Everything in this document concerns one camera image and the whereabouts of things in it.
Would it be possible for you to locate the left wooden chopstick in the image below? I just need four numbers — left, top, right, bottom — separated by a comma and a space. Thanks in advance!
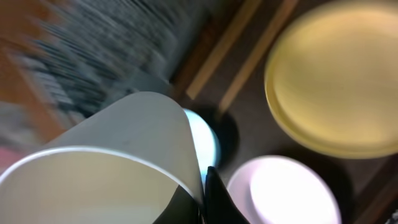
186, 0, 262, 100

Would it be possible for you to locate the wooden chopstick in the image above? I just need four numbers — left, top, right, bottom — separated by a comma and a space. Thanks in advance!
218, 0, 299, 116
186, 0, 262, 100

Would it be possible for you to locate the yellow plate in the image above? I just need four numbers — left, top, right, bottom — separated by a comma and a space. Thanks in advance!
264, 1, 397, 159

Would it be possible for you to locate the white bowl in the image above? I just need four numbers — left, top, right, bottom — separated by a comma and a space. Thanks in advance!
227, 156, 342, 224

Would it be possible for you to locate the dark brown serving tray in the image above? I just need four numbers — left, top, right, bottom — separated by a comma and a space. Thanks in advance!
172, 0, 397, 223

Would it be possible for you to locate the white paper cup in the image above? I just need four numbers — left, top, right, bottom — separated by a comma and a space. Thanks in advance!
1, 92, 203, 223

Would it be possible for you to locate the light blue bowl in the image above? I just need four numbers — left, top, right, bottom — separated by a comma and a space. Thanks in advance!
183, 108, 221, 185

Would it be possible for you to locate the right wooden chopstick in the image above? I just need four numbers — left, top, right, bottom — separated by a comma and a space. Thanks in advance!
218, 0, 299, 116

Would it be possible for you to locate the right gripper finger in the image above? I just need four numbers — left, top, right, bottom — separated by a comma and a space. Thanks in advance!
204, 166, 249, 224

